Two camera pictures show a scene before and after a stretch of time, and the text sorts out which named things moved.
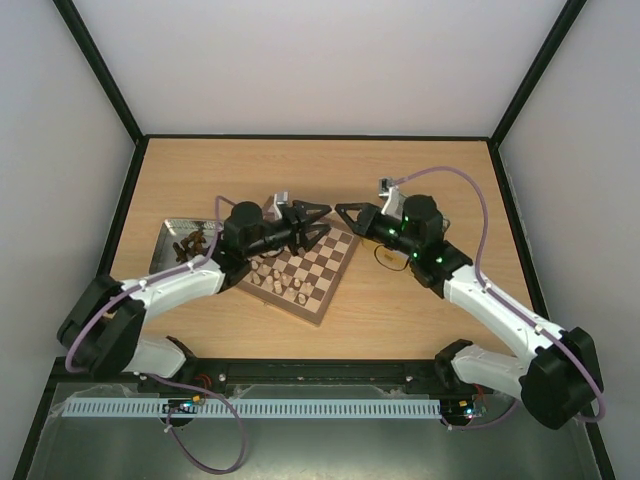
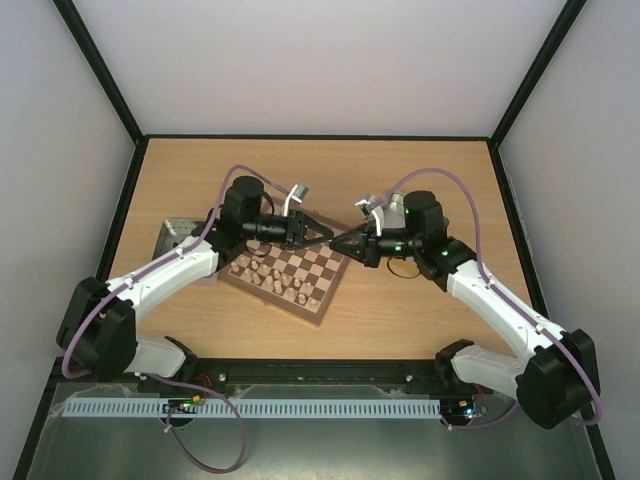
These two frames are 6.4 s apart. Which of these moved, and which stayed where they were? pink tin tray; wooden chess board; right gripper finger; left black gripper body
Moved: right gripper finger
Stayed: left black gripper body; wooden chess board; pink tin tray
